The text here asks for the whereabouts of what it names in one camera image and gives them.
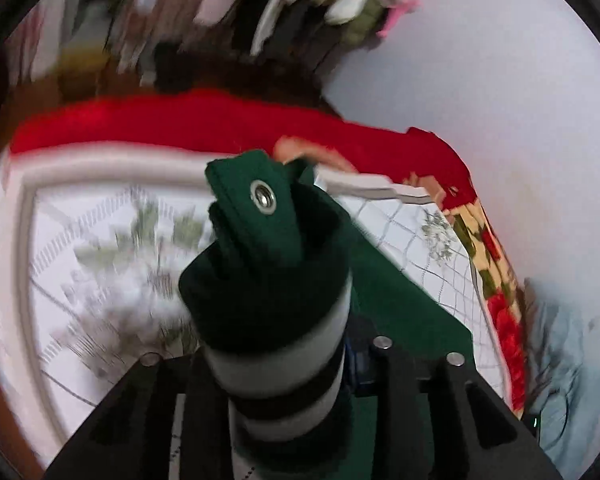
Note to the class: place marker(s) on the light blue blanket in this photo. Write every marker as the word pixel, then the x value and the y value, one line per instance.
pixel 570 350

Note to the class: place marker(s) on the green and cream varsity jacket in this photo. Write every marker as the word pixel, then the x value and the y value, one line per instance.
pixel 260 300

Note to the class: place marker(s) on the white quilted floral mat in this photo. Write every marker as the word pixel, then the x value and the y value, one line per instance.
pixel 80 210

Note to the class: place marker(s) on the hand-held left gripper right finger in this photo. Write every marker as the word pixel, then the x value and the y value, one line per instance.
pixel 362 365

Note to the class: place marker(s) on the red rose print blanket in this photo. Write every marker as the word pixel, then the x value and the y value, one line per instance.
pixel 180 120

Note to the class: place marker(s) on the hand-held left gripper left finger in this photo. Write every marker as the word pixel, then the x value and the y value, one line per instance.
pixel 130 410

